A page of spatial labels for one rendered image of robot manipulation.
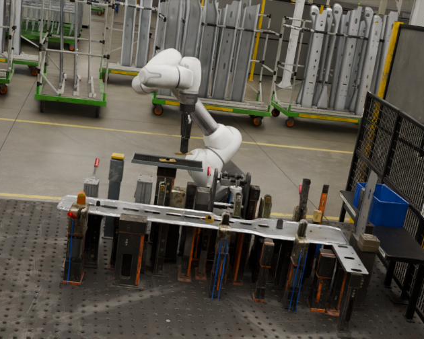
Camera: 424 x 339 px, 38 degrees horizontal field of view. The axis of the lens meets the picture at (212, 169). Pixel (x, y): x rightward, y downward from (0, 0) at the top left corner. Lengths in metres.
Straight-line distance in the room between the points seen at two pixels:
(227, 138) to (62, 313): 1.50
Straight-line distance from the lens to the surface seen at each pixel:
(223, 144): 3.57
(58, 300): 2.73
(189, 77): 2.82
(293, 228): 3.01
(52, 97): 8.93
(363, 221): 3.03
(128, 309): 2.70
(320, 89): 11.02
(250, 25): 10.14
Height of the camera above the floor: 2.06
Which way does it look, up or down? 16 degrees down
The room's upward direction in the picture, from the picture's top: 9 degrees clockwise
